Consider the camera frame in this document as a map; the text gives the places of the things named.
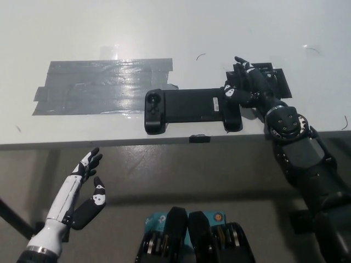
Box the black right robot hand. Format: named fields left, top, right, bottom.
left=223, top=56, right=284, bottom=115

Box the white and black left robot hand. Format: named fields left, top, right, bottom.
left=27, top=147, right=107, bottom=257

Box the black game controller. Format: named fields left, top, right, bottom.
left=144, top=87, right=244, bottom=135

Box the black table leg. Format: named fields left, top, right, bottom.
left=0, top=198, right=38, bottom=241

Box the small black tape piece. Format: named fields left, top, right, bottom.
left=189, top=134, right=212, bottom=144

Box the grey duct tape patch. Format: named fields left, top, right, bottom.
left=31, top=57, right=179, bottom=116

